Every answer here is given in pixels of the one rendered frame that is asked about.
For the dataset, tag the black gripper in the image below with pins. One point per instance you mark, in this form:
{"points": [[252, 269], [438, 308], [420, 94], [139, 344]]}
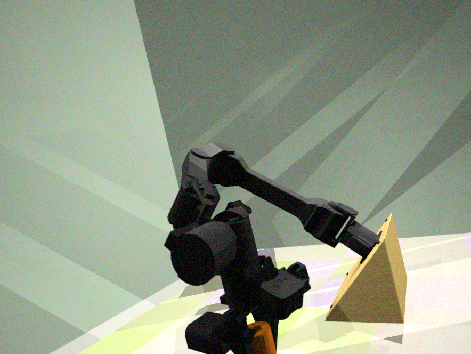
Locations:
{"points": [[215, 333]]}

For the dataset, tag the orange knob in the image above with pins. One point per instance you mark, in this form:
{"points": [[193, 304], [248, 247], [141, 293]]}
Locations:
{"points": [[263, 340]]}

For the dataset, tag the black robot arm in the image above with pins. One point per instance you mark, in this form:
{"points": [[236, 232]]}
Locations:
{"points": [[201, 247]]}

